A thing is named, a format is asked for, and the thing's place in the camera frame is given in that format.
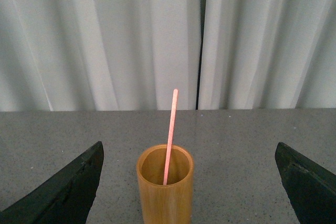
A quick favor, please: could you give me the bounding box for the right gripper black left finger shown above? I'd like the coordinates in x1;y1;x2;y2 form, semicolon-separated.
1;141;104;223

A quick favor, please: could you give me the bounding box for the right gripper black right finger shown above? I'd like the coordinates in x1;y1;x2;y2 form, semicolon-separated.
275;142;335;223

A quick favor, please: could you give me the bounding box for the bamboo chopstick holder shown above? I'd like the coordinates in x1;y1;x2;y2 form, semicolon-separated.
136;144;194;223

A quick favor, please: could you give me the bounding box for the pink chopstick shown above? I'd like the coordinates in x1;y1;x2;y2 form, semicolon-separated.
163;89;179;185

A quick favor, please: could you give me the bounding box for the white curtain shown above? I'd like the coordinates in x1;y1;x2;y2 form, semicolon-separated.
1;0;335;111

